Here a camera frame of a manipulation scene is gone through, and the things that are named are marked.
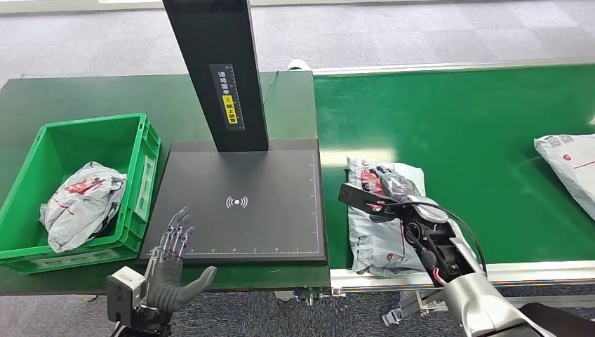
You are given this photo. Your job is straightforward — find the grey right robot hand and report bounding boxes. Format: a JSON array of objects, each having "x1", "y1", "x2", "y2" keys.
[{"x1": 369, "y1": 164, "x2": 450, "y2": 225}]

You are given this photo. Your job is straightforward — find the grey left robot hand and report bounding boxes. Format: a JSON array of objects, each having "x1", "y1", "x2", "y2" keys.
[{"x1": 144, "y1": 206, "x2": 218, "y2": 314}]

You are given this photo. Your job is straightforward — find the white red-print courier package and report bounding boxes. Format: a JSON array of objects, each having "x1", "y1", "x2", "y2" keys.
[{"x1": 346, "y1": 157, "x2": 483, "y2": 278}]

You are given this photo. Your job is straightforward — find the green conveyor belt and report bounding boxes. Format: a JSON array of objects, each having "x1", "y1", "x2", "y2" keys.
[{"x1": 312, "y1": 58, "x2": 595, "y2": 294}]

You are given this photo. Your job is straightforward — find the black inbound scanner machine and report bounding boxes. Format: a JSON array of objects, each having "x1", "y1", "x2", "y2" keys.
[{"x1": 139, "y1": 0, "x2": 329, "y2": 267}]

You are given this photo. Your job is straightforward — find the crumpled white red-print package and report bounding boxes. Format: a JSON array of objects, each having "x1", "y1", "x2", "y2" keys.
[{"x1": 39, "y1": 161, "x2": 128, "y2": 253}]

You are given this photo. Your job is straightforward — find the white courier package with QR code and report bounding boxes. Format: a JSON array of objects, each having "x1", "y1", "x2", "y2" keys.
[{"x1": 533, "y1": 133, "x2": 595, "y2": 223}]

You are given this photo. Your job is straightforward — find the small metal clamp fitting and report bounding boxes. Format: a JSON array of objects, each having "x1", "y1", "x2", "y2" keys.
[{"x1": 274, "y1": 288, "x2": 347, "y2": 307}]

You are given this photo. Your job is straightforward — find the green plastic crate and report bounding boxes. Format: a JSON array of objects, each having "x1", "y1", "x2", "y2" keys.
[{"x1": 0, "y1": 112, "x2": 162, "y2": 275}]

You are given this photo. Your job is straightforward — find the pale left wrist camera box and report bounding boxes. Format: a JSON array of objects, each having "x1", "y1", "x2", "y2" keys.
[{"x1": 106, "y1": 266, "x2": 147, "y2": 324}]

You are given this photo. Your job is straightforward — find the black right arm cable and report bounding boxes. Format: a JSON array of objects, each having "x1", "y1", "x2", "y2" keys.
[{"x1": 385, "y1": 200, "x2": 488, "y2": 276}]

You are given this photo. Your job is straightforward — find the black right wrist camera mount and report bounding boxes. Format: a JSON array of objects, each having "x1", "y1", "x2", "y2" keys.
[{"x1": 337, "y1": 183, "x2": 401, "y2": 224}]

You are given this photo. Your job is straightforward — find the metal conveyor bracket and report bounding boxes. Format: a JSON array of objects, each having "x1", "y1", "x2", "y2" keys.
[{"x1": 382, "y1": 289, "x2": 443, "y2": 327}]

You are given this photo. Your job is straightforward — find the thin black power cable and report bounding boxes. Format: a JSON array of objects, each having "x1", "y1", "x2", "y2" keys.
[{"x1": 262, "y1": 70, "x2": 280, "y2": 107}]

